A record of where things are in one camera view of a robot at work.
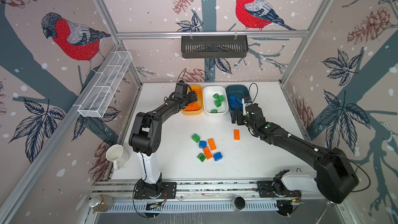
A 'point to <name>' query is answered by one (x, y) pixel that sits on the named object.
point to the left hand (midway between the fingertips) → (193, 95)
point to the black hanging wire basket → (197, 46)
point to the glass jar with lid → (101, 203)
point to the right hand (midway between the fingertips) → (236, 113)
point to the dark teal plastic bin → (239, 92)
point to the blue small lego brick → (232, 106)
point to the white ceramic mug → (117, 154)
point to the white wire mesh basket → (95, 100)
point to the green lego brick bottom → (201, 157)
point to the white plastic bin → (209, 101)
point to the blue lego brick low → (217, 156)
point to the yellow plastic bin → (199, 101)
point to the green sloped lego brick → (214, 111)
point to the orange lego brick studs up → (212, 144)
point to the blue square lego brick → (232, 98)
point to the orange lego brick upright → (208, 153)
